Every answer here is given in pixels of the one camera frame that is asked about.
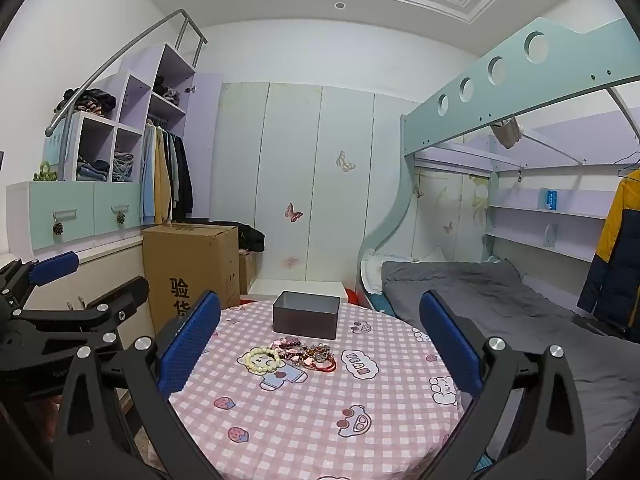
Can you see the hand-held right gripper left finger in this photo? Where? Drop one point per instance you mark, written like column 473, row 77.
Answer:
column 190, row 345

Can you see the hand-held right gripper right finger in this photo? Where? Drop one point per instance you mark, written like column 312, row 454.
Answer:
column 450, row 345

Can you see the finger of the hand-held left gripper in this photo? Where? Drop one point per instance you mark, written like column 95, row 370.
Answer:
column 125, row 297
column 52, row 265

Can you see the grey metal tin box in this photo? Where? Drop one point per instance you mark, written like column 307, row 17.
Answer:
column 305, row 317

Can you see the pearl and gold jewelry piece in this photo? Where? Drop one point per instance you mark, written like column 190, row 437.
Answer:
column 319, row 351

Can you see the white low cabinet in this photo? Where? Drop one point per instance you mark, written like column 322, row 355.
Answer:
column 110, row 270

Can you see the teal drawer cabinet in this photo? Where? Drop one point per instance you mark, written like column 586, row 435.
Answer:
column 75, row 210

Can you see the grey bed blanket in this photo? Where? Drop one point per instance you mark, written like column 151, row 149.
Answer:
column 500, row 300

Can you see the large brown cardboard box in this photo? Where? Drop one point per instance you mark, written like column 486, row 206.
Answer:
column 190, row 260

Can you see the teal bed sheet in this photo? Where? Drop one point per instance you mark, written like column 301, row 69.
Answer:
column 384, row 304

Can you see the small brown cardboard box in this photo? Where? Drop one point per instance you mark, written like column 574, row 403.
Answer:
column 247, row 275

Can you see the green hair claw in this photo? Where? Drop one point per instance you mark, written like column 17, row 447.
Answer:
column 45, row 172

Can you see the folded dark blue clothes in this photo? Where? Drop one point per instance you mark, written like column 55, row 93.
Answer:
column 94, row 170

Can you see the red stool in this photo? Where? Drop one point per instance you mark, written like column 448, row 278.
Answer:
column 350, row 296

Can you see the small pink butterfly sticker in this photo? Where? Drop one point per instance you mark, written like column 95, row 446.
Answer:
column 447, row 227

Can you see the folded jeans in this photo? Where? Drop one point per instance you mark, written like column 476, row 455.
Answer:
column 122, row 167

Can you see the yellow hanging garment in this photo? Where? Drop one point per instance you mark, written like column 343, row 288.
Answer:
column 161, row 180

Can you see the black bag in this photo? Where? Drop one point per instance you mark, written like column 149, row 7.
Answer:
column 250, row 237

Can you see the light blue hanging shirt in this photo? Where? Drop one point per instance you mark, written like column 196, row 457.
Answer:
column 148, row 175

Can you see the faded pink flower sticker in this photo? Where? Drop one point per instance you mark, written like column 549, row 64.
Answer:
column 291, row 262

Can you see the black hanging coat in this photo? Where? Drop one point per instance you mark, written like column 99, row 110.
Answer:
column 184, row 180

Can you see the grey hanging garment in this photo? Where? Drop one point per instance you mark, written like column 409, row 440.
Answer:
column 173, row 170

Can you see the small white stand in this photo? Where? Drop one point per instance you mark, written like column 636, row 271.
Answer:
column 550, row 236

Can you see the pile of dark clothes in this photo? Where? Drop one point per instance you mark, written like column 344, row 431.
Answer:
column 87, row 100

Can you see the blue can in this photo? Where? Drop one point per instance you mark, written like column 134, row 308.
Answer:
column 548, row 199

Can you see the yellow and navy jacket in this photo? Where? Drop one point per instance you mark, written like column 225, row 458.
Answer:
column 615, row 270

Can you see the lilac stair cabinet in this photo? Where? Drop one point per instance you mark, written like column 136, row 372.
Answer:
column 135, row 100

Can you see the beige butterfly sticker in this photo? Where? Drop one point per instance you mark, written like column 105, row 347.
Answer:
column 345, row 162

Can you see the white wardrobe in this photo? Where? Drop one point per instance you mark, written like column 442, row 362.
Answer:
column 300, row 160

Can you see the grey hanging bag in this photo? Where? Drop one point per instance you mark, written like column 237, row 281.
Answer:
column 506, row 134

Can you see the grey metal handrail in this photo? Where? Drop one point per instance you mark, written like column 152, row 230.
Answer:
column 115, row 55

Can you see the white wall shelf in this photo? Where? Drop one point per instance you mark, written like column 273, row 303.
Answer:
column 550, row 211
column 530, row 244

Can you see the teal bunk bed frame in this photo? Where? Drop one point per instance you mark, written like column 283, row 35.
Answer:
column 500, row 90

